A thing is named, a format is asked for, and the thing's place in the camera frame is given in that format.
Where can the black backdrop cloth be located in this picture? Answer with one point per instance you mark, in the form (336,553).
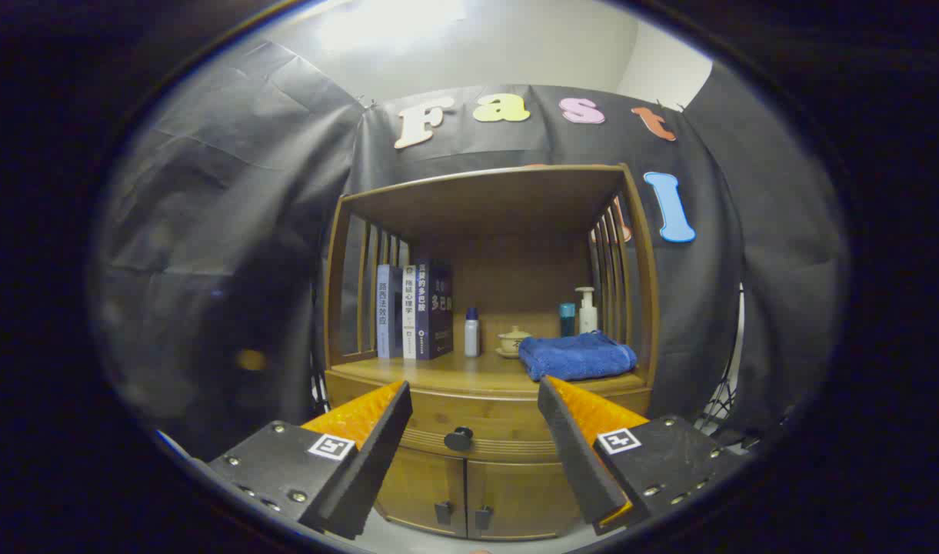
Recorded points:
(231,192)

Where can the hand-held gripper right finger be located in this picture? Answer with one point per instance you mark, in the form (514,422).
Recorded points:
(573,454)

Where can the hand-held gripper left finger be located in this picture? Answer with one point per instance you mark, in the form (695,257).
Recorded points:
(373,462)

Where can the cream lidded tea cup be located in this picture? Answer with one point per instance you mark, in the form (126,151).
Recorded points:
(512,342)

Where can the wooden countertop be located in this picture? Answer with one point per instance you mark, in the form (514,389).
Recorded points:
(454,371)

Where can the pale blue book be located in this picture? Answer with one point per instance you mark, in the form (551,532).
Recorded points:
(387,315)

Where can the white pump bottle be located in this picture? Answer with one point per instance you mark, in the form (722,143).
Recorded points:
(587,317)

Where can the white bottle with blue cap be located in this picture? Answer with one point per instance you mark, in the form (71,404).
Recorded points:
(471,338)

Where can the white book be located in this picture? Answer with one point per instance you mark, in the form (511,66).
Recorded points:
(410,315)

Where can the dark blue book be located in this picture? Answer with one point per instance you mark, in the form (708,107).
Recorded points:
(437,315)

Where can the teal bottle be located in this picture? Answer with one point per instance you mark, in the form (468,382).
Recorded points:
(567,319)

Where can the wooden cabinet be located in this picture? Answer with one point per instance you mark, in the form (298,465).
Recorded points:
(515,285)

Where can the blue folded towel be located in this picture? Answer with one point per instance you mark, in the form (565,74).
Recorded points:
(577,358)

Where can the wooden cabinet door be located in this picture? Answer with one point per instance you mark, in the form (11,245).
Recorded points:
(523,500)
(423,488)

